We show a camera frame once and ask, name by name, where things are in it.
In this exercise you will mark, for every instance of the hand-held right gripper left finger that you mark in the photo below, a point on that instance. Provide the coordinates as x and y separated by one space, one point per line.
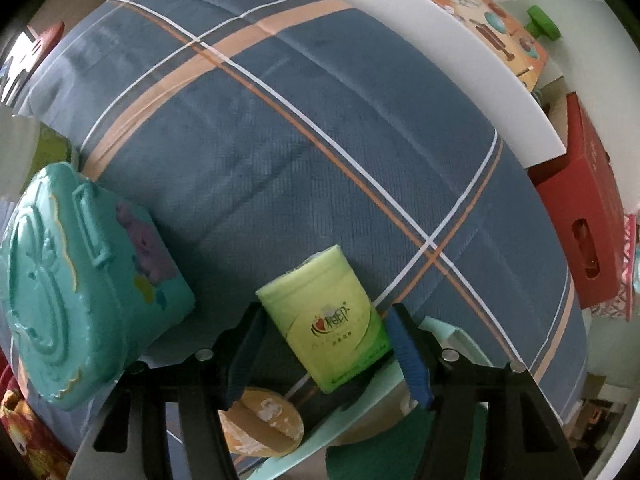
245 360

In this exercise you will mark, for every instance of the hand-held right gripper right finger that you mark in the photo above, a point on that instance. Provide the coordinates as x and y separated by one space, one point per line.
407 360

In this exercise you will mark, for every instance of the white tray with mint rim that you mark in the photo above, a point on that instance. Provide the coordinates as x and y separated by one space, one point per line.
360 410

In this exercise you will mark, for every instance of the green tissue pack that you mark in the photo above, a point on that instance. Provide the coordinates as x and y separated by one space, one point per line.
325 320

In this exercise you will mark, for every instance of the round wooden disc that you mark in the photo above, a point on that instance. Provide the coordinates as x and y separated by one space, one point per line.
260 425

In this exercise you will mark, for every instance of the teal toy case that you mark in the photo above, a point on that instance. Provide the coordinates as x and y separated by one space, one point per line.
75 285

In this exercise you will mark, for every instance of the red bear print bag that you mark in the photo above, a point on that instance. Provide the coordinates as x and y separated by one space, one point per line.
30 440

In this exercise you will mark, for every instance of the red cardboard box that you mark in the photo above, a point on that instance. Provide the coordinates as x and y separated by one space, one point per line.
575 200

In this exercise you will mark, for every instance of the red and white patterned box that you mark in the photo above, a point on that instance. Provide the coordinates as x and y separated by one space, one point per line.
627 260

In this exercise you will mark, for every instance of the white bed board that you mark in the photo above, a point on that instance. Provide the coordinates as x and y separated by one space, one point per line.
450 45

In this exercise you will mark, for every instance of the orange printed box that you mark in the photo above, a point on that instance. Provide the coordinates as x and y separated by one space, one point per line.
480 10

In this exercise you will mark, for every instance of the green plastic knob toy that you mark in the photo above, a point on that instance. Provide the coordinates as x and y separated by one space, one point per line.
542 22

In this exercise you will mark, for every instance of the red and white toy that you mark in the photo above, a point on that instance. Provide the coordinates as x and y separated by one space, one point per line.
50 35

